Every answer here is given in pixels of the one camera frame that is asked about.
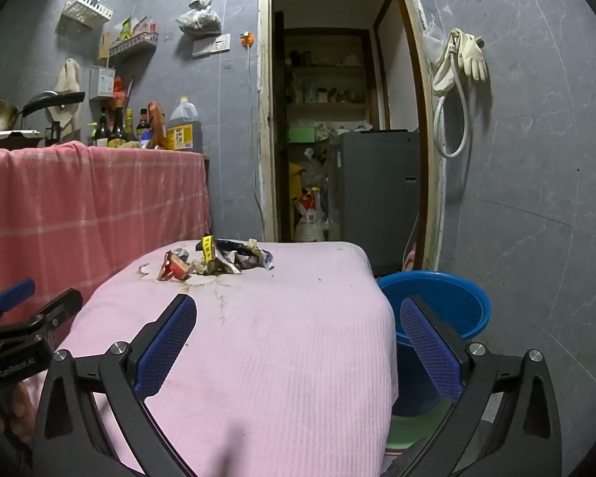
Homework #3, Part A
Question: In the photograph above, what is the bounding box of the red snack wrapper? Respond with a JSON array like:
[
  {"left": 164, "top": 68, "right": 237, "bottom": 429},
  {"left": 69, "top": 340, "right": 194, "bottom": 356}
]
[{"left": 158, "top": 251, "right": 192, "bottom": 281}]

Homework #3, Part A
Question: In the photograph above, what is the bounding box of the green plastic basin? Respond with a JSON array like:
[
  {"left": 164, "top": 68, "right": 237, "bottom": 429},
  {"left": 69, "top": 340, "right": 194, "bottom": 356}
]
[{"left": 385, "top": 397, "right": 453, "bottom": 453}]

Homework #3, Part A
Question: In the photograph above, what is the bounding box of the wall switch panel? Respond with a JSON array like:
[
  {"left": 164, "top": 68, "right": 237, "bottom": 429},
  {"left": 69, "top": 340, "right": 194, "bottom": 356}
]
[{"left": 193, "top": 34, "right": 232, "bottom": 57}]

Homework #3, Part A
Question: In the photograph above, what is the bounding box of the wooden storage shelf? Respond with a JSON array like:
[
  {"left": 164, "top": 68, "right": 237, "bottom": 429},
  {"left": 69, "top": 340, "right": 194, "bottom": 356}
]
[{"left": 284, "top": 27, "right": 378, "bottom": 135}]

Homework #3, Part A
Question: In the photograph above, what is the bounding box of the clear plastic bag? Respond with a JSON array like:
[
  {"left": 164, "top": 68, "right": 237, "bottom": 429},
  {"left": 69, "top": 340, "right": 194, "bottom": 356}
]
[{"left": 421, "top": 20, "right": 448, "bottom": 63}]

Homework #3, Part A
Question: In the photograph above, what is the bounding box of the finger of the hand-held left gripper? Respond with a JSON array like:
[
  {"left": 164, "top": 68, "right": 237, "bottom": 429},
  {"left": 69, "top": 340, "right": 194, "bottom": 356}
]
[
  {"left": 0, "top": 288, "right": 84, "bottom": 346},
  {"left": 0, "top": 278, "right": 37, "bottom": 331}
]

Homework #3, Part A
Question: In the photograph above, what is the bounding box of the red checked cloth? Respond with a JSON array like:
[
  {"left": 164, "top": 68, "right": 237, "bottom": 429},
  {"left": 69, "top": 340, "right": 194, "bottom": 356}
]
[{"left": 0, "top": 140, "right": 212, "bottom": 304}]

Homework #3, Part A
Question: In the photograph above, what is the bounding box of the dark wrapper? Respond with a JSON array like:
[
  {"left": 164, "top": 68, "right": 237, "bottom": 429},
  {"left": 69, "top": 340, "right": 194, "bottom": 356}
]
[{"left": 213, "top": 238, "right": 259, "bottom": 259}]

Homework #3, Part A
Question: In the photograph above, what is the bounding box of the pink floral cloth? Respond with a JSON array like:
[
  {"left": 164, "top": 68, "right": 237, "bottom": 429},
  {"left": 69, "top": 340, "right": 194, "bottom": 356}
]
[{"left": 54, "top": 241, "right": 398, "bottom": 477}]

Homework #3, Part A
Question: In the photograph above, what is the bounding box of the person's left hand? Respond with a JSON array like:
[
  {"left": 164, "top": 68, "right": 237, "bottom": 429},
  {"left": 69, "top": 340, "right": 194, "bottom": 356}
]
[{"left": 0, "top": 376, "right": 37, "bottom": 458}]

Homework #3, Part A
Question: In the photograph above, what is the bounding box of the cream rubber glove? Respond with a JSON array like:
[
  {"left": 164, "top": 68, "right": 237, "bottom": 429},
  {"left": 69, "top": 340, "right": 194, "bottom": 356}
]
[
  {"left": 458, "top": 32, "right": 489, "bottom": 83},
  {"left": 432, "top": 30, "right": 460, "bottom": 96}
]

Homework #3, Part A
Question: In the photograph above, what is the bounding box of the blue plastic bucket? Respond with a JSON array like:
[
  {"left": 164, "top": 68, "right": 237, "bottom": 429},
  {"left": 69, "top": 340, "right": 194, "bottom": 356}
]
[{"left": 376, "top": 271, "right": 492, "bottom": 418}]

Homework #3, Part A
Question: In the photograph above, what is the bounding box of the red spice packet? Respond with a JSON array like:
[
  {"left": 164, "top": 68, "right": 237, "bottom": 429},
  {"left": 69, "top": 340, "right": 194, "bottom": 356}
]
[{"left": 132, "top": 16, "right": 158, "bottom": 39}]

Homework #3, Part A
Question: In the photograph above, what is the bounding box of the yellow bag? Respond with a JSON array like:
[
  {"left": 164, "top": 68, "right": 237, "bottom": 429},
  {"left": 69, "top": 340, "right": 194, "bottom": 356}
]
[{"left": 288, "top": 161, "right": 306, "bottom": 200}]

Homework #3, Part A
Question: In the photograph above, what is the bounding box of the yellow striped wrapper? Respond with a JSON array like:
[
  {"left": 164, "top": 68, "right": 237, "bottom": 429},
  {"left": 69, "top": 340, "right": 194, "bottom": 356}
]
[{"left": 196, "top": 233, "right": 219, "bottom": 265}]

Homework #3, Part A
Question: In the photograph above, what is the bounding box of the cooking oil jug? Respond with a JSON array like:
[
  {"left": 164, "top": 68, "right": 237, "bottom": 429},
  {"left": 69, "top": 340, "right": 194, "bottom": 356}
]
[{"left": 166, "top": 97, "right": 203, "bottom": 151}]

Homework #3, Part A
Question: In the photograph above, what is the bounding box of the metal tin box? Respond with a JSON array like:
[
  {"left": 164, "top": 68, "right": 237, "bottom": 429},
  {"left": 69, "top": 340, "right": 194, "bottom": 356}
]
[{"left": 89, "top": 66, "right": 116, "bottom": 100}]

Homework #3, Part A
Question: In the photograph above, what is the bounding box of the silver wrapper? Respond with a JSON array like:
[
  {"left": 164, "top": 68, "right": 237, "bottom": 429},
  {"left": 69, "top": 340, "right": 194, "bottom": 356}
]
[{"left": 189, "top": 253, "right": 242, "bottom": 276}]

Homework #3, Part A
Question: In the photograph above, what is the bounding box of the white wall basket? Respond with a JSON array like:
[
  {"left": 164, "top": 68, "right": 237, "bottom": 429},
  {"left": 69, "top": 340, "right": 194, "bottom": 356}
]
[{"left": 62, "top": 0, "right": 115, "bottom": 28}]

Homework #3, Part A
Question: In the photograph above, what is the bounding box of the white power cable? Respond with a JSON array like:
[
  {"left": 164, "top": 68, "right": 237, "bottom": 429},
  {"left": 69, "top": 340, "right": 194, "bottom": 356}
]
[{"left": 246, "top": 45, "right": 266, "bottom": 239}]

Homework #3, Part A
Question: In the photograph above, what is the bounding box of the dark wooden door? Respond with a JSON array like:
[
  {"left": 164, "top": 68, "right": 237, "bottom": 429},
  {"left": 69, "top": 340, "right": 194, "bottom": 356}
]
[{"left": 273, "top": 10, "right": 289, "bottom": 242}]

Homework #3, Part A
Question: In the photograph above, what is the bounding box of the black handled pan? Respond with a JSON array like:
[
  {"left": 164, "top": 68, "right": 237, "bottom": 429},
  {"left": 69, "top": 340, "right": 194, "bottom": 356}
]
[{"left": 21, "top": 90, "right": 86, "bottom": 119}]

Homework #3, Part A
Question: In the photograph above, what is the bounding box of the wooden door frame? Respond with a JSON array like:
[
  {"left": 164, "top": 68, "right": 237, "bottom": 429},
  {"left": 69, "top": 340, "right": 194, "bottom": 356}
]
[{"left": 255, "top": 0, "right": 448, "bottom": 271}]

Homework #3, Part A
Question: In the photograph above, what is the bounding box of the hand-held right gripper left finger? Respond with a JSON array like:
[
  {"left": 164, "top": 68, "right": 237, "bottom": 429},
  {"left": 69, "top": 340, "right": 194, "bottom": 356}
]
[{"left": 32, "top": 293, "right": 199, "bottom": 477}]

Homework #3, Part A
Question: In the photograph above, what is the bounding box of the red white bottle on floor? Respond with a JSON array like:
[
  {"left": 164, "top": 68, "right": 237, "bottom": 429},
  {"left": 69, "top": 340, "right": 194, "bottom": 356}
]
[{"left": 294, "top": 186, "right": 329, "bottom": 242}]

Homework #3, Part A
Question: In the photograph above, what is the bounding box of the white wrapper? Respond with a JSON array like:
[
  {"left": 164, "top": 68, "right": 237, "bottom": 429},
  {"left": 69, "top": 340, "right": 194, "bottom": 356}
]
[{"left": 247, "top": 246, "right": 275, "bottom": 271}]

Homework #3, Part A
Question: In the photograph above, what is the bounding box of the beige hanging towel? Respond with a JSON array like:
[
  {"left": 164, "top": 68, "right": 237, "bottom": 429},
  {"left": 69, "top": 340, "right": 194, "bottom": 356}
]
[{"left": 47, "top": 58, "right": 83, "bottom": 135}]

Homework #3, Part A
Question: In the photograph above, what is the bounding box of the white hose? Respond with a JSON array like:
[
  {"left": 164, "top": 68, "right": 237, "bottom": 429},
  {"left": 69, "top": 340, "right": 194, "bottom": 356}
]
[{"left": 433, "top": 50, "right": 472, "bottom": 159}]

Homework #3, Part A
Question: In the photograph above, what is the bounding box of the metal wall rack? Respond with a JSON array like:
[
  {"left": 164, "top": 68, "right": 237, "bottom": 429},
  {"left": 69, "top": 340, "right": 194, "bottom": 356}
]
[{"left": 108, "top": 32, "right": 160, "bottom": 58}]

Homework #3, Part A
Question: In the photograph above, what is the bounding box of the plastic bag of dried goods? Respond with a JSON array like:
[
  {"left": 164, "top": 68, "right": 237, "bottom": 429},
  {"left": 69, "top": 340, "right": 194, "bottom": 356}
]
[{"left": 176, "top": 0, "right": 223, "bottom": 35}]

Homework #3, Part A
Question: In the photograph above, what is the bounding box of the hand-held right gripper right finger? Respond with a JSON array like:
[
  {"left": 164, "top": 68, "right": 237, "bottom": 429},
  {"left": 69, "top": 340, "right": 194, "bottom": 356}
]
[{"left": 400, "top": 294, "right": 563, "bottom": 477}]

